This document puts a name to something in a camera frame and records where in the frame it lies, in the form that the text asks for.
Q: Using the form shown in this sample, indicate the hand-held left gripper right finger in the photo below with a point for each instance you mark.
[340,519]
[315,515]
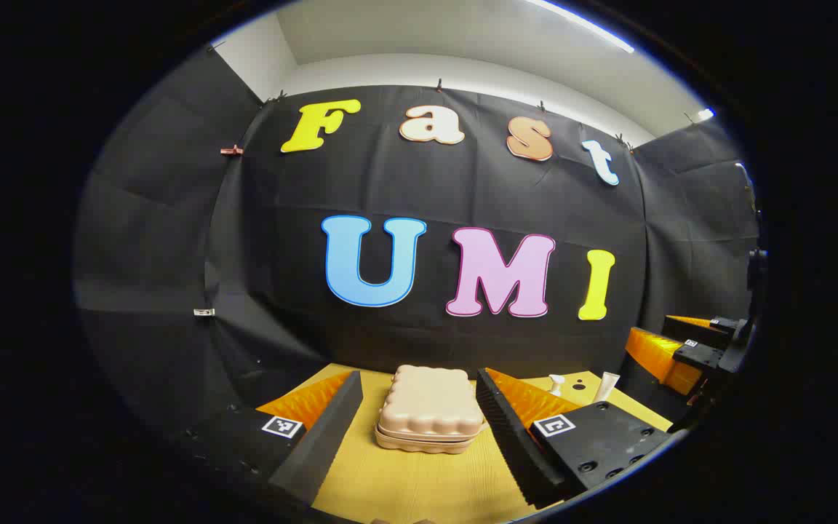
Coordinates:
[510,444]

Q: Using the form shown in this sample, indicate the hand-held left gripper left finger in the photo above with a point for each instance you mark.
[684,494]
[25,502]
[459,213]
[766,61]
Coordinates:
[326,444]

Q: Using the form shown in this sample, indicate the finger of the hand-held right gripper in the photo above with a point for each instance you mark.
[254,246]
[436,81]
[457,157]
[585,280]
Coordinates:
[703,327]
[663,358]

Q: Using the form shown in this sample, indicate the white squeeze tube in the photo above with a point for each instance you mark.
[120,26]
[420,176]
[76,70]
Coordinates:
[605,388]

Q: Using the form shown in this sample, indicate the white pump bottle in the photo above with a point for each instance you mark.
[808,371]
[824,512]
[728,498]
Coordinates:
[557,387]

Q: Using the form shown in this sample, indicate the beige hard-shell suitcase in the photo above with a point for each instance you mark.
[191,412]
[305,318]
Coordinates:
[430,407]

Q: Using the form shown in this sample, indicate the white cloth clip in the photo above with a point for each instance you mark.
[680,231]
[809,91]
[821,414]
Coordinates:
[204,311]

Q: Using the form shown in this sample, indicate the short ceiling light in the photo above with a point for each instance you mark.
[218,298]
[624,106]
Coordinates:
[705,114]

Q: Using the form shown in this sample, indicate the red cloth clip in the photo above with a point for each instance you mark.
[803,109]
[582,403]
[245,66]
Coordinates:
[231,150]

